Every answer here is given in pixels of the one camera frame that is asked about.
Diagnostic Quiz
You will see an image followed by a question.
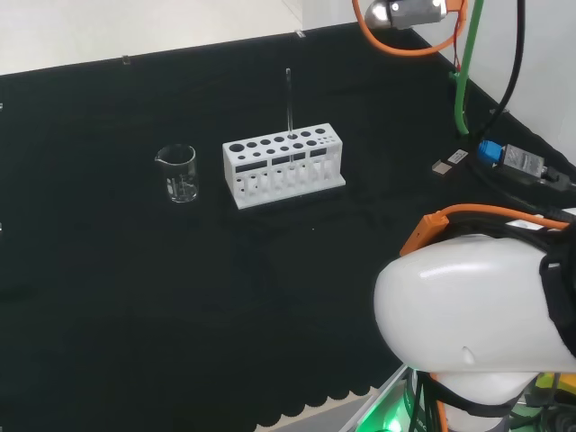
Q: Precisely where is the green cable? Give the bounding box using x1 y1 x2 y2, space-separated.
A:
448 0 485 139

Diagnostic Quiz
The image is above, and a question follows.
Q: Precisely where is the orange cable with connector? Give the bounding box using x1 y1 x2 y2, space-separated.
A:
399 203 572 257

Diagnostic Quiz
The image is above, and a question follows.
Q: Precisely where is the silver metal housing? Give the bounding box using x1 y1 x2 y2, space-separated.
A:
364 0 447 31

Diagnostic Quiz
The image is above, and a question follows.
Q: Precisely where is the grey metal base plate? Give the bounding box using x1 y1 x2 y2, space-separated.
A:
340 364 418 432

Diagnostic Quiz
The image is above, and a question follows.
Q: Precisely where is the clear glass rod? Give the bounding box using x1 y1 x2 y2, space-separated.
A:
284 67 296 170

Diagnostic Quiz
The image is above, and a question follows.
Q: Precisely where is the white test tube rack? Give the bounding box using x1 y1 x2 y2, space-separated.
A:
221 122 347 211

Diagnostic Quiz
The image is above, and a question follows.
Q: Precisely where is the silver plug with white label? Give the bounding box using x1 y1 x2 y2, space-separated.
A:
431 149 469 177

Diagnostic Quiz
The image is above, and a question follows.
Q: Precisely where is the small clear glass beaker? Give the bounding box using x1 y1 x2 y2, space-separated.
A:
154 143 200 204

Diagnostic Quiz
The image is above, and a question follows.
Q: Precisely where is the black cable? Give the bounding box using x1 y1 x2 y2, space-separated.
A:
477 0 527 146

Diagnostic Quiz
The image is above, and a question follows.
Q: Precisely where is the blue cable plug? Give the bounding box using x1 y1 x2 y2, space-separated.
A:
477 139 506 169

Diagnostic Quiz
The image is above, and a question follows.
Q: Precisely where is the black bench cloth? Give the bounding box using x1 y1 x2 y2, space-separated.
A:
0 20 576 432

